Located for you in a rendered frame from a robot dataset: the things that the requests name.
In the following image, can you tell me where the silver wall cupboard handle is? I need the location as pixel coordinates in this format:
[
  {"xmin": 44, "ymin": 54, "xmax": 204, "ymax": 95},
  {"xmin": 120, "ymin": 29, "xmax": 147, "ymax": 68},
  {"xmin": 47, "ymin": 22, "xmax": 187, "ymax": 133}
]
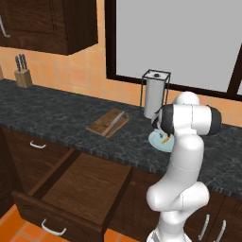
[{"xmin": 0, "ymin": 15, "xmax": 11, "ymax": 39}]

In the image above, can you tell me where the dark wood base cupboard door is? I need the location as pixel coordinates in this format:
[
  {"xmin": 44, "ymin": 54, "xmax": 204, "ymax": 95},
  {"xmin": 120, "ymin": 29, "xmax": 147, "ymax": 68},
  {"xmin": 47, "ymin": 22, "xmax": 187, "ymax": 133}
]
[
  {"xmin": 214, "ymin": 194, "xmax": 242, "ymax": 242},
  {"xmin": 182, "ymin": 185, "xmax": 227, "ymax": 242}
]

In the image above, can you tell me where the dark framed window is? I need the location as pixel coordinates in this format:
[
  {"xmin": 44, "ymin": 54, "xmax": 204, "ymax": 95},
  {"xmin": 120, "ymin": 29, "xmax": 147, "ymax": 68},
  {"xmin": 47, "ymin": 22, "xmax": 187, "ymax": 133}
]
[{"xmin": 104, "ymin": 0, "xmax": 242, "ymax": 102}]

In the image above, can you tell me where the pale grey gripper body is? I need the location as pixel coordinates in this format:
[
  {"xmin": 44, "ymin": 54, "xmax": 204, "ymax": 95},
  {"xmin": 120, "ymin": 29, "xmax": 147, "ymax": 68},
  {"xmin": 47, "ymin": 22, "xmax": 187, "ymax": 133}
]
[{"xmin": 150, "ymin": 108, "xmax": 164, "ymax": 130}]

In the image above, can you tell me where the wooden knife block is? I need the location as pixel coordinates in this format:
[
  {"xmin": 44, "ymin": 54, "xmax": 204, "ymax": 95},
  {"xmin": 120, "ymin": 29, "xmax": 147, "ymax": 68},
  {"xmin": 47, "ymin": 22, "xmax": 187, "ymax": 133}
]
[{"xmin": 13, "ymin": 68, "xmax": 34, "ymax": 89}]

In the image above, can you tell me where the dark wood base cupboard panel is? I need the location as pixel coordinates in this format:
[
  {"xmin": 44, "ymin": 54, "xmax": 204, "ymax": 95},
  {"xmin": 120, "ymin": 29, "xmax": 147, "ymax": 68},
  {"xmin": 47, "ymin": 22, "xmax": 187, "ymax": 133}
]
[{"xmin": 108, "ymin": 166, "xmax": 165, "ymax": 242}]

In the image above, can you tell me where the black wire towel holder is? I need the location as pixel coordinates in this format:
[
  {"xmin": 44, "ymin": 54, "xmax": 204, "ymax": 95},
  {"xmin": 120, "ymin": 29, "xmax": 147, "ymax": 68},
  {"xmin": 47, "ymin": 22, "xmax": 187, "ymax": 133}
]
[{"xmin": 138, "ymin": 68, "xmax": 172, "ymax": 120}]

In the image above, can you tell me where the white paper towel roll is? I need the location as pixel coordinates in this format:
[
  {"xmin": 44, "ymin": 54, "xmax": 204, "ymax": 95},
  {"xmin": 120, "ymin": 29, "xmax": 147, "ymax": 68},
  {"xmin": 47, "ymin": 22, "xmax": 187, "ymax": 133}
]
[{"xmin": 143, "ymin": 72, "xmax": 167, "ymax": 120}]

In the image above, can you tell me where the dark wood closed drawer front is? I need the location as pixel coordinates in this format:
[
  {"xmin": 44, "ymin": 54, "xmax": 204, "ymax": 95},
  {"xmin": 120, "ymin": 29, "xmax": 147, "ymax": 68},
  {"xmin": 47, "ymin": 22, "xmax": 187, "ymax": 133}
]
[{"xmin": 9, "ymin": 128, "xmax": 74, "ymax": 194}]

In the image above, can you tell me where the silver base cupboard handle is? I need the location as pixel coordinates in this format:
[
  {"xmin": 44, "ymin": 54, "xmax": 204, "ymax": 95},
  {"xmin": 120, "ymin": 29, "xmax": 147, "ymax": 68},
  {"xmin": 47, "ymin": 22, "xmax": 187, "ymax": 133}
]
[
  {"xmin": 216, "ymin": 219, "xmax": 228, "ymax": 242},
  {"xmin": 198, "ymin": 214, "xmax": 211, "ymax": 241}
]

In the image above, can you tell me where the orange brown meat piece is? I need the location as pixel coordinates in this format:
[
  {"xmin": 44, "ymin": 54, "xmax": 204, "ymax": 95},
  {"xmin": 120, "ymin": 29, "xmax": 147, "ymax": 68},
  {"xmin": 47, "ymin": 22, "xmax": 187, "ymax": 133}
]
[{"xmin": 161, "ymin": 133, "xmax": 171, "ymax": 145}]

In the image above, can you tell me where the light blue plate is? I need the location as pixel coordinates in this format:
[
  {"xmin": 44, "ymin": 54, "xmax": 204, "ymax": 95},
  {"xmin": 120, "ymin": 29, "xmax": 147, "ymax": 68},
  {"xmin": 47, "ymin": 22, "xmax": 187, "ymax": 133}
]
[{"xmin": 147, "ymin": 129, "xmax": 176, "ymax": 154}]

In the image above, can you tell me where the dark wood wall cupboard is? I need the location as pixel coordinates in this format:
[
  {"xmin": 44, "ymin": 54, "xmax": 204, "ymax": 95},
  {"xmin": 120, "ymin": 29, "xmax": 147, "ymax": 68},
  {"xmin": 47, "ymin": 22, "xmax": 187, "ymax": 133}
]
[{"xmin": 0, "ymin": 0, "xmax": 99, "ymax": 57}]

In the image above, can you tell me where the silver closed drawer handle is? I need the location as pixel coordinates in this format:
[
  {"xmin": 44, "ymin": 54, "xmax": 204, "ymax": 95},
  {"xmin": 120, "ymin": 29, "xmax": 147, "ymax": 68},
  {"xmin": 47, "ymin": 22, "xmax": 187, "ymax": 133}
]
[{"xmin": 29, "ymin": 140, "xmax": 47, "ymax": 149}]

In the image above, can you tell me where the wooden cutting board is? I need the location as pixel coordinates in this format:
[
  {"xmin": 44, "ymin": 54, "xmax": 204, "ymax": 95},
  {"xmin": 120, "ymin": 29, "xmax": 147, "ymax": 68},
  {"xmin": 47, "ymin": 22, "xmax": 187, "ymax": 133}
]
[{"xmin": 85, "ymin": 108, "xmax": 130, "ymax": 139}]

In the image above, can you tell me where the silver open drawer handle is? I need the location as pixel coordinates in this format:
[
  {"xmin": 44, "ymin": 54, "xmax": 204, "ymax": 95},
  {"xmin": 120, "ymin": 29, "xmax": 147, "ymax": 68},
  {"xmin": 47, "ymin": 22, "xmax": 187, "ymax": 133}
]
[{"xmin": 41, "ymin": 218, "xmax": 68, "ymax": 237}]

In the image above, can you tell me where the grey kitchen knife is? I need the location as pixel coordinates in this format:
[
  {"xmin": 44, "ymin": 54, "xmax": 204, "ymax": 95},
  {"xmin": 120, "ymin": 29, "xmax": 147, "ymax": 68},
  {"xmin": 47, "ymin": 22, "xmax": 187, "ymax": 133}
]
[{"xmin": 110, "ymin": 111, "xmax": 129, "ymax": 127}]

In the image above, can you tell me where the open dark wood drawer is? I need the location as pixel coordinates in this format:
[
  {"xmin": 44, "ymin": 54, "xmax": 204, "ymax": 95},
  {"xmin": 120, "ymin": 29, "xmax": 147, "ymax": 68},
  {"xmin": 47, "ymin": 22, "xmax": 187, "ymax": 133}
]
[{"xmin": 11, "ymin": 147, "xmax": 133, "ymax": 242}]

